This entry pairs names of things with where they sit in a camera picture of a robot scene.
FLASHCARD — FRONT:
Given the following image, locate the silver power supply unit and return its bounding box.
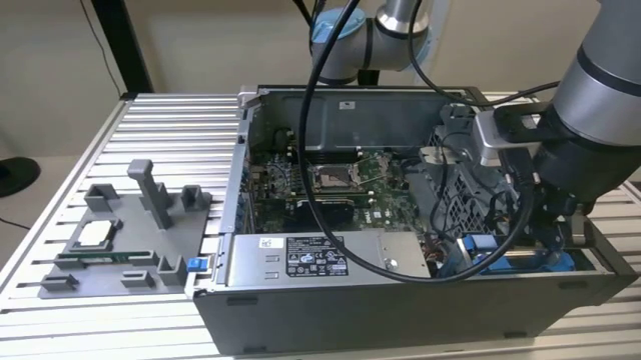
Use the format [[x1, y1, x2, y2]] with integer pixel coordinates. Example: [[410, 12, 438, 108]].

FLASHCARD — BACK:
[[225, 231, 433, 281]]

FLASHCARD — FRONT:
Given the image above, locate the black round monitor foot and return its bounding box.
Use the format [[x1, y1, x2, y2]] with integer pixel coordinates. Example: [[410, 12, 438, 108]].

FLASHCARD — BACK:
[[0, 157, 42, 199]]

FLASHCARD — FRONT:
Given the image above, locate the grey open PC case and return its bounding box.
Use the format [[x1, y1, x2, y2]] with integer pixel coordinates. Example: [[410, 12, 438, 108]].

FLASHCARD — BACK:
[[185, 84, 641, 356]]

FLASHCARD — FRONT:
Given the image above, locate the short black robot cable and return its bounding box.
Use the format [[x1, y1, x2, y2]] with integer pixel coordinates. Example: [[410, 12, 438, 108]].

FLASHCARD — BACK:
[[406, 0, 564, 108]]

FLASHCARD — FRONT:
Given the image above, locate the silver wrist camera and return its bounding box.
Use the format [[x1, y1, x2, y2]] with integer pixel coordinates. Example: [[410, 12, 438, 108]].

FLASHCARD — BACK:
[[473, 104, 557, 168]]

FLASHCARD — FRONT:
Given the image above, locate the CPU chip with silver lid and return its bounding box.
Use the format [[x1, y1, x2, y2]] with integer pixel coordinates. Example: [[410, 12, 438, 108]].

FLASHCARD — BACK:
[[79, 220, 117, 247]]

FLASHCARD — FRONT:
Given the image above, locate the CPU socket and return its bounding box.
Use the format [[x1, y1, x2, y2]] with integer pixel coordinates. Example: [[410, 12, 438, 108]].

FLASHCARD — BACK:
[[307, 163, 370, 194]]

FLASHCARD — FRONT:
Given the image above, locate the thin black wall wire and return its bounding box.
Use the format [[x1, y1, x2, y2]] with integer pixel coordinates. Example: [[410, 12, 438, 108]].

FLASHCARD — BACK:
[[79, 0, 127, 99]]

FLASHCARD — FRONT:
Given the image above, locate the green RAM stick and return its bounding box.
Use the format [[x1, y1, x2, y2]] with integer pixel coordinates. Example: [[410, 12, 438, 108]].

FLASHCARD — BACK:
[[58, 251, 151, 262]]

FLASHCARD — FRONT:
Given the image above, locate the coloured power wire bundle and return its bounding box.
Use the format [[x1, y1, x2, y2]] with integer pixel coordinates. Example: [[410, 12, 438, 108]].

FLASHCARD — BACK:
[[422, 232, 452, 269]]

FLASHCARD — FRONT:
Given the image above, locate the power wire with coloured strands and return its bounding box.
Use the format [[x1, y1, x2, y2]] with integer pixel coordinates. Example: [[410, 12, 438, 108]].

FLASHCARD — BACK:
[[486, 190, 528, 241]]

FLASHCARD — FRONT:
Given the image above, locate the black upright post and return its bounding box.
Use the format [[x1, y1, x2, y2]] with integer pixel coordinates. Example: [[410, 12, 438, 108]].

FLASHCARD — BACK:
[[90, 0, 155, 95]]

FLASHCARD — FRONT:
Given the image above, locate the green motherboard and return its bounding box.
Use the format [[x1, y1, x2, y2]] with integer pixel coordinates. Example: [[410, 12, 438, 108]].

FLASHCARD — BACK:
[[247, 148, 428, 233]]

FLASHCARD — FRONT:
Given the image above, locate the grey metal drive cage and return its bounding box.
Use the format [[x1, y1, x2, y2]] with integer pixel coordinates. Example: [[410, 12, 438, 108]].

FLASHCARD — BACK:
[[405, 125, 532, 241]]

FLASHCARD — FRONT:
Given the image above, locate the grey disk bay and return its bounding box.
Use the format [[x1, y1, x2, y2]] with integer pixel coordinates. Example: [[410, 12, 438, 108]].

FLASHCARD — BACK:
[[458, 224, 600, 278]]

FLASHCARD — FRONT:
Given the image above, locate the long black robot cable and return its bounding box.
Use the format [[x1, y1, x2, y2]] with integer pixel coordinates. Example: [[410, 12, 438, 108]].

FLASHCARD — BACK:
[[298, 0, 540, 284]]

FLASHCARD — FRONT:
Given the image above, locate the black graphics card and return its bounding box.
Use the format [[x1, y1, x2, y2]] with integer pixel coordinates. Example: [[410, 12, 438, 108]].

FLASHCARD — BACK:
[[285, 197, 357, 232]]

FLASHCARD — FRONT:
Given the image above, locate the grey parts rack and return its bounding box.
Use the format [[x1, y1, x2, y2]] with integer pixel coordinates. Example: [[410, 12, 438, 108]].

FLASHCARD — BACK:
[[38, 159, 215, 301]]

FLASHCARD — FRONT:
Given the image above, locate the thin black internal cable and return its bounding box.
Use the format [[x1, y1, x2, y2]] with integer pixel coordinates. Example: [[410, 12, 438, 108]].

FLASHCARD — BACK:
[[438, 130, 484, 241]]

